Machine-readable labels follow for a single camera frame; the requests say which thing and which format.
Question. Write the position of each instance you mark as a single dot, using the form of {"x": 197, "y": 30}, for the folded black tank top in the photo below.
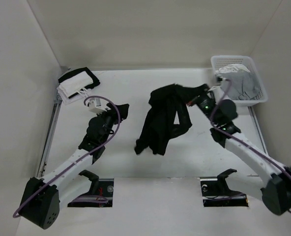
{"x": 73, "y": 72}

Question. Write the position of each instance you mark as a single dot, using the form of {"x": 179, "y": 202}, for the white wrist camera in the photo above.
{"x": 94, "y": 105}
{"x": 222, "y": 82}

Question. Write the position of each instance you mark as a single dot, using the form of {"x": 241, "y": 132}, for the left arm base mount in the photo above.
{"x": 99, "y": 194}

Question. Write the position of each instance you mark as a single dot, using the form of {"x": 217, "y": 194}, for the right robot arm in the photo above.
{"x": 273, "y": 186}

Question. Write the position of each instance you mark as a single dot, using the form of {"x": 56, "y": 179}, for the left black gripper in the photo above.
{"x": 113, "y": 114}

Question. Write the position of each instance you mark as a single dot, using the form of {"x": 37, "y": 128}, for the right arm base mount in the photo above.
{"x": 216, "y": 193}

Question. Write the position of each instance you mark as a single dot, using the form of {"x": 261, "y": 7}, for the folded white tank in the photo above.
{"x": 75, "y": 83}
{"x": 80, "y": 94}

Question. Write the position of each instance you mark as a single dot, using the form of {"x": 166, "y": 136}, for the right metal table rail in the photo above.
{"x": 258, "y": 129}

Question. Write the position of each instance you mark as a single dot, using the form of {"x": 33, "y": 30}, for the grey tank top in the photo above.
{"x": 244, "y": 85}

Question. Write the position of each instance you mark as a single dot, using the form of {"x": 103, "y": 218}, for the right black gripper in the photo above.
{"x": 197, "y": 99}

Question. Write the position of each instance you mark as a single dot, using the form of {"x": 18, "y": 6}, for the metal table rail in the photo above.
{"x": 258, "y": 129}
{"x": 49, "y": 138}

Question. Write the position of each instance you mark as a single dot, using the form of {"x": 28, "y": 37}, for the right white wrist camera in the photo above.
{"x": 222, "y": 82}

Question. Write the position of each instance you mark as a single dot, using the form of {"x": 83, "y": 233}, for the left metal table rail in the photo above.
{"x": 49, "y": 138}

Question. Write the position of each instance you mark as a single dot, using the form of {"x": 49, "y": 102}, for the black tank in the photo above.
{"x": 168, "y": 117}
{"x": 73, "y": 72}

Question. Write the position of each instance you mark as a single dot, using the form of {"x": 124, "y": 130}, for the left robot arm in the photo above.
{"x": 44, "y": 197}

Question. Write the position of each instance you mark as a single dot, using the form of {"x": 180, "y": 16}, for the white tank top in basket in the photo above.
{"x": 232, "y": 68}

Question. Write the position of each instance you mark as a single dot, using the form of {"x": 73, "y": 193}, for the bottom folded white tank top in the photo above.
{"x": 80, "y": 94}

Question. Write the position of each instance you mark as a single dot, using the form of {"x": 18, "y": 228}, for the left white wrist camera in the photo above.
{"x": 94, "y": 105}

